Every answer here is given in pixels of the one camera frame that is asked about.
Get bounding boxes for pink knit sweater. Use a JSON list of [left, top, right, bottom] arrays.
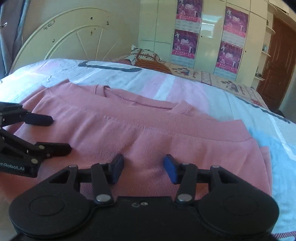
[[1, 80, 272, 202]]

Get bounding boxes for blue curtain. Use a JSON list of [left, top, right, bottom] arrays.
[[1, 0, 31, 78]]

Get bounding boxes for floral cream bed sheet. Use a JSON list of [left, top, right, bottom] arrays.
[[112, 56, 268, 109]]

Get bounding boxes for pastel patterned bed quilt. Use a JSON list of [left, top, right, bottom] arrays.
[[1, 59, 295, 240]]

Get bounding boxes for cream round headboard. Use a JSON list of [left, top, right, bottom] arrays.
[[10, 7, 134, 73]]

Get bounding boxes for orange striped cushion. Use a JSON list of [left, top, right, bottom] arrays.
[[135, 59, 172, 75]]

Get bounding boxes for lower right pink poster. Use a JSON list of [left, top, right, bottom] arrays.
[[216, 41, 243, 74]]

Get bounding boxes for pink poster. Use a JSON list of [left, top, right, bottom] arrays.
[[171, 29, 199, 59], [216, 41, 243, 74], [176, 0, 203, 23], [223, 6, 249, 38]]

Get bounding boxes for cream corner shelves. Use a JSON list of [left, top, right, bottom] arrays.
[[252, 1, 275, 89]]

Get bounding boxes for patterned pillow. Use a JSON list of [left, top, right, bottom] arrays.
[[125, 45, 162, 65]]

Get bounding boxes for lower left pink poster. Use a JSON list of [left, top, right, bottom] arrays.
[[171, 29, 199, 59]]

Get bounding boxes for cream wardrobe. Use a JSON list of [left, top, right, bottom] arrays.
[[138, 1, 267, 86]]

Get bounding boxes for brown wooden door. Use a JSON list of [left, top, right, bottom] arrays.
[[256, 17, 295, 111]]

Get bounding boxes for upper right pink poster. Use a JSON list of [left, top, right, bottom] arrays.
[[223, 6, 249, 38]]

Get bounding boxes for upper left pink poster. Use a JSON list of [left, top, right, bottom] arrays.
[[176, 0, 203, 23]]

